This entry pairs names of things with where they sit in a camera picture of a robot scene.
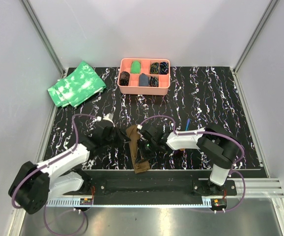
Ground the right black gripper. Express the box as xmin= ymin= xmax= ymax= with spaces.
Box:
xmin=136 ymin=139 xmax=158 ymax=164

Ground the brown cloth napkin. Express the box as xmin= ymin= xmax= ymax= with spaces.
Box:
xmin=126 ymin=124 xmax=150 ymax=174

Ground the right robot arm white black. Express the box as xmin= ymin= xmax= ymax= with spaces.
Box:
xmin=137 ymin=124 xmax=244 ymax=195

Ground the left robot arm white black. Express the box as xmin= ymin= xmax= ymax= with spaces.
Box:
xmin=8 ymin=121 xmax=130 ymax=214

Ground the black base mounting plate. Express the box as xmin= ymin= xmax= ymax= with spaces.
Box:
xmin=62 ymin=169 xmax=237 ymax=206

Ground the dark brown rolled cloth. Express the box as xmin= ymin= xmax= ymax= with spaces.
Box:
xmin=119 ymin=71 xmax=130 ymax=86

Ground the green white patterned cloth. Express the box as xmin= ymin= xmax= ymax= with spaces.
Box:
xmin=48 ymin=61 xmax=106 ymax=107

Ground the blue grey rolled cloth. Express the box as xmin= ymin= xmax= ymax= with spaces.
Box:
xmin=139 ymin=73 xmax=149 ymax=87

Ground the pink compartment tray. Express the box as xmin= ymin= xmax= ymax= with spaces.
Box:
xmin=117 ymin=58 xmax=170 ymax=96

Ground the black patterned rolled cloth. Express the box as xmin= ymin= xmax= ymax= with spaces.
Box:
xmin=149 ymin=76 xmax=159 ymax=88

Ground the green rolled cloth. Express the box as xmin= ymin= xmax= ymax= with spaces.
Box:
xmin=130 ymin=60 xmax=141 ymax=74

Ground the black marble pattern mat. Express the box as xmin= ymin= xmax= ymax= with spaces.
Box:
xmin=43 ymin=66 xmax=266 ymax=178

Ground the black multicolour rolled cloth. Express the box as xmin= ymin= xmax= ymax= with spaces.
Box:
xmin=150 ymin=62 xmax=160 ymax=74

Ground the black blue rolled cloth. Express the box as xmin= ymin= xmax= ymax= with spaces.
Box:
xmin=159 ymin=61 xmax=170 ymax=75

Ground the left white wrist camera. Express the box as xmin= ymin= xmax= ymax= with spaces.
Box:
xmin=96 ymin=113 xmax=113 ymax=122

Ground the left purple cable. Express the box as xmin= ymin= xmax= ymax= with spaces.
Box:
xmin=11 ymin=114 xmax=103 ymax=234

